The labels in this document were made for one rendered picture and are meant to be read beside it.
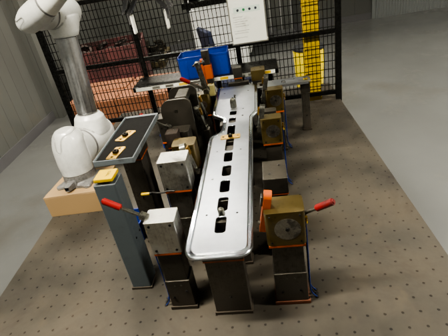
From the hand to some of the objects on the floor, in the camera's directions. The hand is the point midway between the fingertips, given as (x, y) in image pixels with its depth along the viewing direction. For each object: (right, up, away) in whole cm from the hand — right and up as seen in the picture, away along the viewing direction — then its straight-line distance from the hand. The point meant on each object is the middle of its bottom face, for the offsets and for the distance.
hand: (151, 27), depth 151 cm
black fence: (+24, -78, +152) cm, 172 cm away
